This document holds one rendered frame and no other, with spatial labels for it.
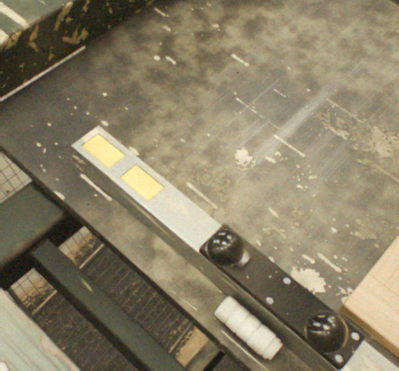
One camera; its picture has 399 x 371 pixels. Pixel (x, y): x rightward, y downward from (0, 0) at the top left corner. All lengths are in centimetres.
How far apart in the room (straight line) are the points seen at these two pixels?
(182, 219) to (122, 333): 16
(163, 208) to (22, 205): 20
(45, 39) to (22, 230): 28
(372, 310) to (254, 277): 15
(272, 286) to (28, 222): 33
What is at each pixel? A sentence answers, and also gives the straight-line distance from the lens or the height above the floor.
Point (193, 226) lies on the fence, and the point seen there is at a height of 149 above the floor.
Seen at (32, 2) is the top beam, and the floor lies 182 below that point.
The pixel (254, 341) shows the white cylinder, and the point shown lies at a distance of 67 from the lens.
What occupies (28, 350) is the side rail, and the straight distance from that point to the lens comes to 62.
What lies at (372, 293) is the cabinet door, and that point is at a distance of 75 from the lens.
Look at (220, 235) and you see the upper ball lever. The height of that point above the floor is 152.
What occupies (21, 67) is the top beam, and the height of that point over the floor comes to 175.
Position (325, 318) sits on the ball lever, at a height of 143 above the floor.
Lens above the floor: 175
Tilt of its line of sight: 17 degrees down
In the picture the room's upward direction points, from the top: 32 degrees counter-clockwise
